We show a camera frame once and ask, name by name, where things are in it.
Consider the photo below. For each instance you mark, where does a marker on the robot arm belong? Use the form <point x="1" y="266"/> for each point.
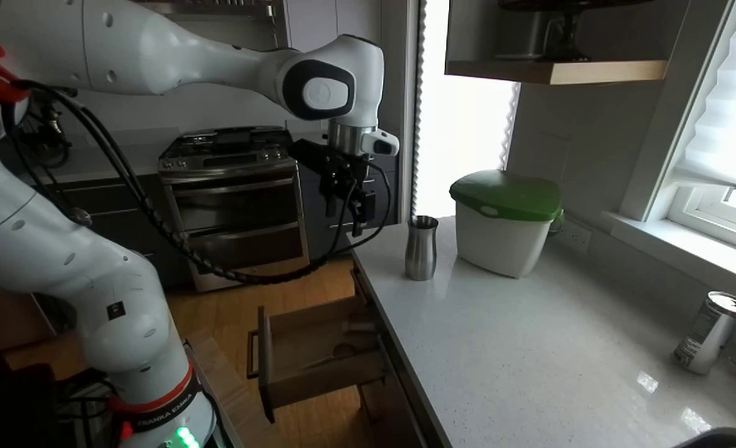
<point x="125" y="56"/>

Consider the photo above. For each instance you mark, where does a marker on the silver can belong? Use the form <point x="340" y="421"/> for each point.
<point x="707" y="336"/>

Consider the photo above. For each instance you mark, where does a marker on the black cake stand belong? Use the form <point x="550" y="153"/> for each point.
<point x="570" y="31"/>

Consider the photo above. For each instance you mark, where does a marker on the wooden wall shelf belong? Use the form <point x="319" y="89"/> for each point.
<point x="554" y="71"/>

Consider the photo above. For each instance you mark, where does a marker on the wooden drawer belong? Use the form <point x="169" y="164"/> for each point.
<point x="318" y="348"/>

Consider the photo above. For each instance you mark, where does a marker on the window with white blind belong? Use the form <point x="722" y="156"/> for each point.
<point x="728" y="124"/>

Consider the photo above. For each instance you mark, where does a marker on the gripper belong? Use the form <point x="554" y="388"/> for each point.
<point x="346" y="174"/>

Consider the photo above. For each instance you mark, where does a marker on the metal container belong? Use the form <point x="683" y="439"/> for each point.
<point x="526" y="34"/>

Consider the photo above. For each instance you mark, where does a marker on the metal cup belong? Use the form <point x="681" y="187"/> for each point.
<point x="421" y="249"/>

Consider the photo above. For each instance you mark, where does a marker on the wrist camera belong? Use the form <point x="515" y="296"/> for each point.
<point x="310" y="155"/>

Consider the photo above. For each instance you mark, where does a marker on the white bin with green lid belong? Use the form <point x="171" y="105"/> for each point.
<point x="504" y="230"/>

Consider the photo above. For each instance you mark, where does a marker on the stainless steel stove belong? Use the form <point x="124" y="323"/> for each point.
<point x="237" y="205"/>

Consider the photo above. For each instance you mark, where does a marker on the bright window with blind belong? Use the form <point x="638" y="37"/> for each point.
<point x="461" y="93"/>

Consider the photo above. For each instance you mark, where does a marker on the wall socket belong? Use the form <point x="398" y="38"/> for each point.
<point x="574" y="236"/>

